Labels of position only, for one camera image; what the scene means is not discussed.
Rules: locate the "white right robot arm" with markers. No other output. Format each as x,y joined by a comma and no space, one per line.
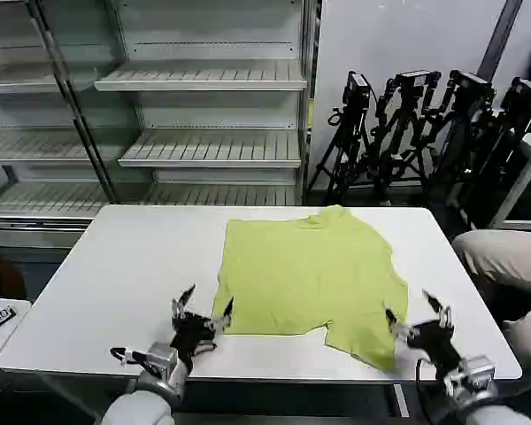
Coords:
491,398

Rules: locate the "dark red chair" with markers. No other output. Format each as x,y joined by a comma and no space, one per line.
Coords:
0,270

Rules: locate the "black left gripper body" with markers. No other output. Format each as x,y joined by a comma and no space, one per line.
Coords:
190,332

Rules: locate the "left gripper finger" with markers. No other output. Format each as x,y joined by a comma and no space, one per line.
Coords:
180,303
223,316

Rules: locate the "silver table leg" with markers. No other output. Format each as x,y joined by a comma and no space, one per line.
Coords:
402,400

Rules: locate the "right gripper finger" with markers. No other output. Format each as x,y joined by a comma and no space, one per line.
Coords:
442,314
399,329

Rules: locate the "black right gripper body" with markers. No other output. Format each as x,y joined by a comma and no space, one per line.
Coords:
436,341

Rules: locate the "lime green shirt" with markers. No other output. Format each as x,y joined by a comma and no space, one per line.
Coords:
310,274

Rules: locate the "small white side table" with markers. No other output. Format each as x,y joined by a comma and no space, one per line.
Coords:
0,345

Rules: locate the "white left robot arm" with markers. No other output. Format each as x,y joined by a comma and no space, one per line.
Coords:
135,405

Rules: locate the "person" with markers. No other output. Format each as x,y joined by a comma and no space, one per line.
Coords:
504,261

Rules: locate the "empty shelf unit with dark posts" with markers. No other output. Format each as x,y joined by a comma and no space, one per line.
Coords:
31,141

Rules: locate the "empty grey shelf unit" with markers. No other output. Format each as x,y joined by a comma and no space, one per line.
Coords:
212,146

